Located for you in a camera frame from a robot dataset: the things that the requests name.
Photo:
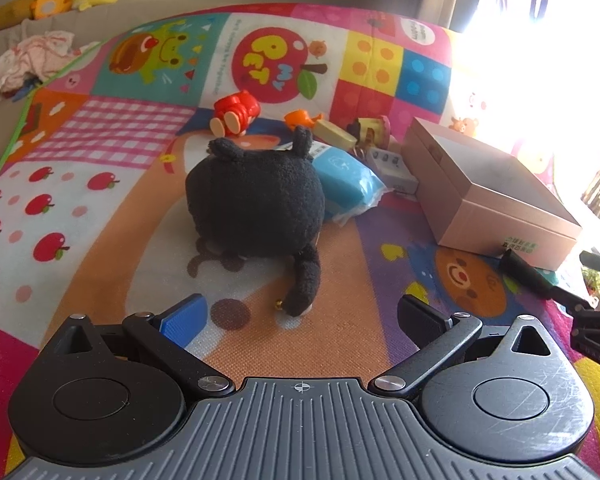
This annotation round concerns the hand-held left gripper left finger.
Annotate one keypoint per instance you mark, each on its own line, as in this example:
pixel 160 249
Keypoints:
pixel 186 317

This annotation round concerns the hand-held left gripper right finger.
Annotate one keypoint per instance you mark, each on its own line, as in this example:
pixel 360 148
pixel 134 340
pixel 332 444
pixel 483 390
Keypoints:
pixel 422 321

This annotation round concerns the pink cardboard box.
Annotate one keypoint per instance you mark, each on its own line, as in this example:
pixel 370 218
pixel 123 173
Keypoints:
pixel 485 195

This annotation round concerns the black plush toy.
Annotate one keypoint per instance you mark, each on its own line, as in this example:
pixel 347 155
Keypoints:
pixel 255 195

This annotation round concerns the white plastic box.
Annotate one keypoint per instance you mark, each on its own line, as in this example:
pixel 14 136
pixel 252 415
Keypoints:
pixel 392 170

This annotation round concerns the blue tissue pack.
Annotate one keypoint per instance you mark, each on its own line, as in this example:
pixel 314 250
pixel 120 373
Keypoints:
pixel 347 182

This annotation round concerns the painted doll figurine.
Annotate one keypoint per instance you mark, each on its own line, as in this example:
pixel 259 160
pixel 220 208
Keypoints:
pixel 367 130

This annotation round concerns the pale yellow cheese-shaped toy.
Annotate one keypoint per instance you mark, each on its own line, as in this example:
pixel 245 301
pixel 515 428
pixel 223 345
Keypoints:
pixel 332 134

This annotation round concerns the red toy car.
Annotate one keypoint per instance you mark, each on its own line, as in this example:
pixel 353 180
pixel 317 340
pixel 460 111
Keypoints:
pixel 240 105

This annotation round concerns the orange plastic fish toy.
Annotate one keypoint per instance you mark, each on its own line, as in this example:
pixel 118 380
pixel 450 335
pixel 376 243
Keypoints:
pixel 300 117

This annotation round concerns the small potted plant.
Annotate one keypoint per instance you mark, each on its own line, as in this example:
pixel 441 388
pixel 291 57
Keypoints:
pixel 596 282

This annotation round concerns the colourful cartoon play mat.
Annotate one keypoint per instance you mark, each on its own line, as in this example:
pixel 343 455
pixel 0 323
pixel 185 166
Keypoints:
pixel 105 170

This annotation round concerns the pink white crumpled cloth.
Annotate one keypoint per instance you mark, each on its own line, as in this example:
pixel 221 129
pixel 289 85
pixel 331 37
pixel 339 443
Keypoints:
pixel 32 57

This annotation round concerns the long yellow plush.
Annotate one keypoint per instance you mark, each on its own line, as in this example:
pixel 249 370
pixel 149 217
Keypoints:
pixel 2 16

